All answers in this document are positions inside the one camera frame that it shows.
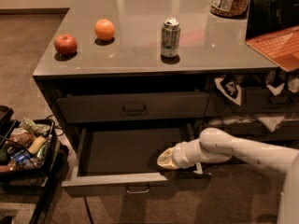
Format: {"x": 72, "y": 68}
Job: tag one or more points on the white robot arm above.
{"x": 215, "y": 145}

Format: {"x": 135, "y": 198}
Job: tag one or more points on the orange fruit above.
{"x": 104, "y": 29}

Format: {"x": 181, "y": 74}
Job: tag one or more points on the blue packet in bin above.
{"x": 21, "y": 157}

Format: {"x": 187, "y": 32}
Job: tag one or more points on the green bag in bin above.
{"x": 35, "y": 128}

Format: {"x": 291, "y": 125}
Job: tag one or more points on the yellow snack in bin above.
{"x": 39, "y": 141}

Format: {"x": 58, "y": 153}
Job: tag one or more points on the grey drawer cabinet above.
{"x": 131, "y": 62}

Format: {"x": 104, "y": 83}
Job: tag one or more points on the red apple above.
{"x": 65, "y": 44}

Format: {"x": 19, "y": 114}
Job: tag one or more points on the black bin of snacks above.
{"x": 13, "y": 138}

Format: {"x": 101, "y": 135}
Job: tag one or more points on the large snack jar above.
{"x": 229, "y": 8}

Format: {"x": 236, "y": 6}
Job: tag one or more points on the green white soda can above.
{"x": 170, "y": 38}

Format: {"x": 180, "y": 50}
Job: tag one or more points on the orange laptop keyboard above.
{"x": 280, "y": 47}

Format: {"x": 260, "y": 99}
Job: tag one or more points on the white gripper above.
{"x": 179, "y": 156}

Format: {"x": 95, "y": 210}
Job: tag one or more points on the white crumpled bag in drawer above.
{"x": 281, "y": 86}

